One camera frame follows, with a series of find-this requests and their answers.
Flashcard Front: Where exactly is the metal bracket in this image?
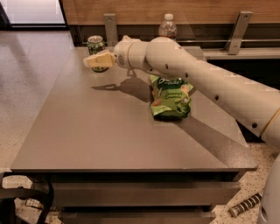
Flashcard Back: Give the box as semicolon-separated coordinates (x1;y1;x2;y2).
225;11;253;55
103;13;118;46

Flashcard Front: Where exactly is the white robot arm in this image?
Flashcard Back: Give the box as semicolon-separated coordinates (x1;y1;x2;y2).
83;36;280;148

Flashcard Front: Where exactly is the green soda can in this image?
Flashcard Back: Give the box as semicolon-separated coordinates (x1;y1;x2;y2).
87;35;109;74

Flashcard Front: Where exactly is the right metal bracket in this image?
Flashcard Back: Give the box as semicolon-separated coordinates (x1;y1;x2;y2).
225;11;253;55

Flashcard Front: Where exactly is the black chair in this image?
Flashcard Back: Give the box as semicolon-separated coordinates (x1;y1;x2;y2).
0;172;54;224

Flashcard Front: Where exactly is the green snack bag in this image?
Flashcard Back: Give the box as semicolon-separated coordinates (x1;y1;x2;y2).
150;75;193;120

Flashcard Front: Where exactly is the clear plastic water bottle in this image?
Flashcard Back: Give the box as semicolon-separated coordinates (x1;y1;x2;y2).
158;14;177;39

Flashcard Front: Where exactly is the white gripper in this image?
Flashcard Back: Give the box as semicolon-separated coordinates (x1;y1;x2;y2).
83;35;150;71

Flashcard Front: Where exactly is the left metal bracket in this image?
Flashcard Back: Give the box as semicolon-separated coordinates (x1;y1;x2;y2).
103;13;118;46

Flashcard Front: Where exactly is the black and white power strip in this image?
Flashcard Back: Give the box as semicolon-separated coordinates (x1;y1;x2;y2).
228;192;262;218

